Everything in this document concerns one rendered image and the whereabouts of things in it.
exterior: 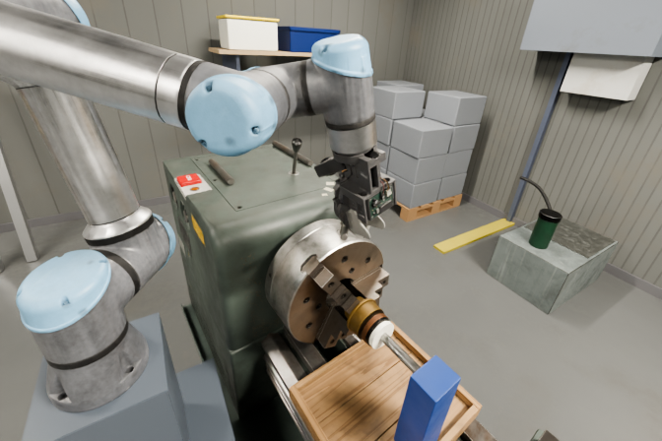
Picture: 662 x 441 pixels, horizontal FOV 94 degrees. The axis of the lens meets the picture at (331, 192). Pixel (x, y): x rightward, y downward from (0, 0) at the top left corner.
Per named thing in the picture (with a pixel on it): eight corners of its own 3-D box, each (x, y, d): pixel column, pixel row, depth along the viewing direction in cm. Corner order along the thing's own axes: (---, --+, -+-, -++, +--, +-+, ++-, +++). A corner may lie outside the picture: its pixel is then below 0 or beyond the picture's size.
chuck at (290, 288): (263, 336, 82) (279, 233, 71) (351, 301, 102) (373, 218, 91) (279, 361, 76) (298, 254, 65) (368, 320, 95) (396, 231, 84)
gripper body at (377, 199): (365, 228, 50) (357, 165, 43) (334, 207, 56) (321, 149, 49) (398, 206, 53) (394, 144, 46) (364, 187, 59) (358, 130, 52)
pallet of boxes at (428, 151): (459, 206, 363) (489, 96, 307) (406, 221, 323) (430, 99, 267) (388, 167, 461) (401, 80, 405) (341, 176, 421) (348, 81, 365)
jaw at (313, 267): (322, 288, 80) (299, 269, 72) (335, 275, 81) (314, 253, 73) (349, 317, 72) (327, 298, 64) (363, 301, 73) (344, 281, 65)
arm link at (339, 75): (308, 38, 43) (368, 28, 42) (323, 112, 50) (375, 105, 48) (298, 51, 37) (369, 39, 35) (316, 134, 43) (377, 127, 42)
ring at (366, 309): (340, 300, 72) (366, 328, 65) (369, 284, 77) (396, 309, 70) (337, 328, 76) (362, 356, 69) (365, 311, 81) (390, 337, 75)
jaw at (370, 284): (343, 274, 83) (375, 256, 89) (343, 287, 85) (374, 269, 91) (370, 300, 75) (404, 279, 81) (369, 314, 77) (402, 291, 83)
